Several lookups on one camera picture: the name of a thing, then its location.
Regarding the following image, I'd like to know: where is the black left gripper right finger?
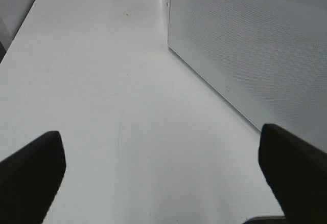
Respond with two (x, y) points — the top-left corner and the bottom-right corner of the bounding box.
(258, 124), (326, 223)

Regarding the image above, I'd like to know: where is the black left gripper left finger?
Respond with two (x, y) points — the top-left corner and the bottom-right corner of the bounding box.
(1, 131), (66, 223)

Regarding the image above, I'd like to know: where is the white microwave door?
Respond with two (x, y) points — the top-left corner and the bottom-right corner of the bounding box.
(168, 0), (326, 151)

